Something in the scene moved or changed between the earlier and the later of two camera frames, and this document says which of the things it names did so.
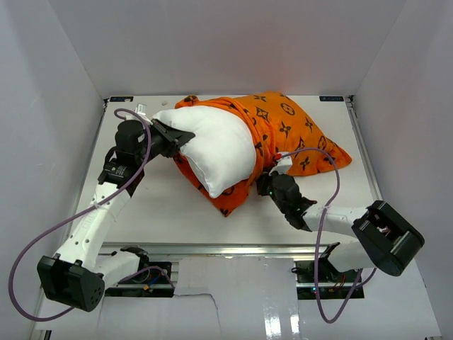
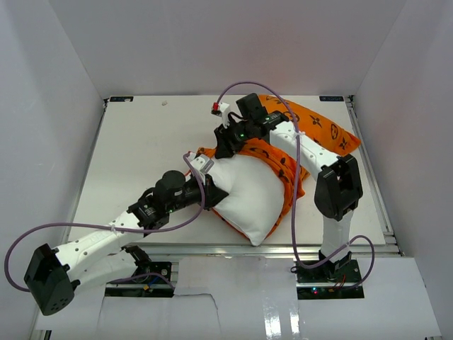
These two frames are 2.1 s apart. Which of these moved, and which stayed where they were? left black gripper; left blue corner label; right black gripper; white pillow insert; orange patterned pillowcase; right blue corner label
Moved: orange patterned pillowcase; left black gripper; white pillow insert; right black gripper
Stayed: right blue corner label; left blue corner label
